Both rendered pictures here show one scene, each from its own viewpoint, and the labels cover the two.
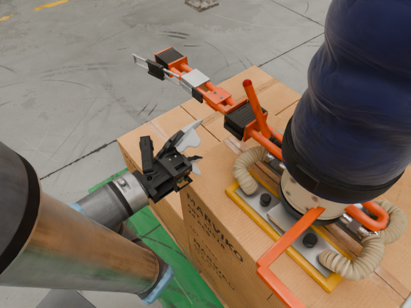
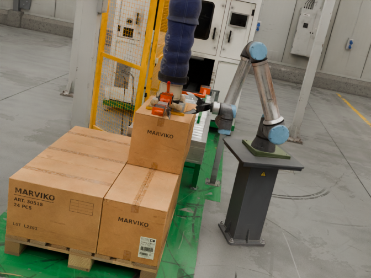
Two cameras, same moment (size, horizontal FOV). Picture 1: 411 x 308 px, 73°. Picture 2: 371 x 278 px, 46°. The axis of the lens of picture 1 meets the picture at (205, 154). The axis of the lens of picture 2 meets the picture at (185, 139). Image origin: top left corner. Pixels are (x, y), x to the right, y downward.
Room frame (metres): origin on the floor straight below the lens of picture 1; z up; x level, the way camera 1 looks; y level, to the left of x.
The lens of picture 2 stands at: (2.67, 2.05, 1.80)
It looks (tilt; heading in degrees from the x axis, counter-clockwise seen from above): 18 degrees down; 222
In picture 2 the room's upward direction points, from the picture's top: 11 degrees clockwise
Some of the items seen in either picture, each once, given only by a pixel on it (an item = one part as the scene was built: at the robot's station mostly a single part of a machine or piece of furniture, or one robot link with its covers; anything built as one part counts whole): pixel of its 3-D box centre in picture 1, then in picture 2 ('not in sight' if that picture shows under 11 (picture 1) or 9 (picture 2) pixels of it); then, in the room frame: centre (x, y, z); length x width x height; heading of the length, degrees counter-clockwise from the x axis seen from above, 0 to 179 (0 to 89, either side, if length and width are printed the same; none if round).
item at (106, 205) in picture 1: (96, 214); (227, 110); (0.26, 0.23, 1.07); 0.12 x 0.09 x 0.10; 131
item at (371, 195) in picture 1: (339, 147); (173, 76); (0.35, -0.27, 1.19); 0.23 x 0.23 x 0.04
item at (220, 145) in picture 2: not in sight; (222, 138); (-0.69, -0.48, 0.50); 0.07 x 0.07 x 1.00; 39
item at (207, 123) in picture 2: not in sight; (208, 119); (-1.04, -0.99, 0.50); 2.31 x 0.05 x 0.19; 39
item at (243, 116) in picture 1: (244, 119); (166, 98); (0.54, -0.11, 1.07); 0.10 x 0.08 x 0.06; 131
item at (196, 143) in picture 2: not in sight; (166, 137); (0.07, -0.50, 0.58); 0.70 x 0.03 x 0.06; 129
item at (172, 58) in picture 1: (171, 61); (158, 110); (0.81, 0.11, 1.07); 0.08 x 0.07 x 0.05; 41
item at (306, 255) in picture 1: (285, 221); (180, 106); (0.29, -0.20, 0.97); 0.34 x 0.10 x 0.05; 41
